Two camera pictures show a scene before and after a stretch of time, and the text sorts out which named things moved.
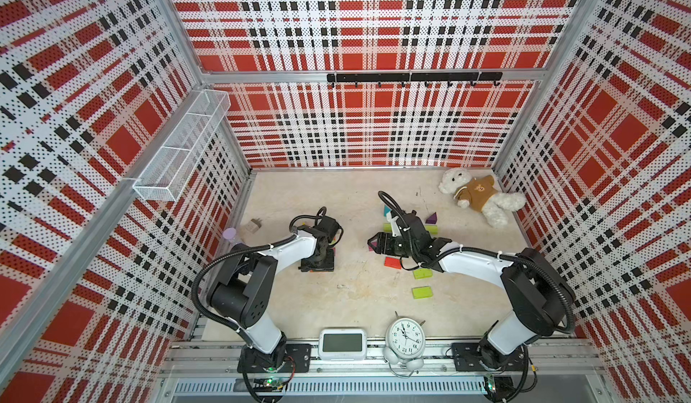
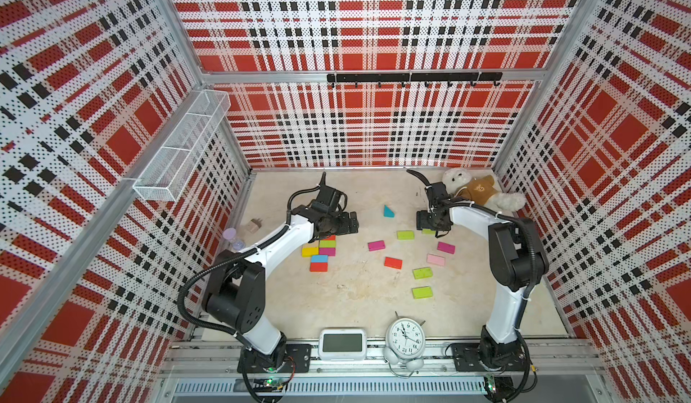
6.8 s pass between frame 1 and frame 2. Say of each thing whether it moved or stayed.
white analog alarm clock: stayed
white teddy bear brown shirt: stayed
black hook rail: stayed
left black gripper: moved
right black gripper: moved
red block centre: stayed
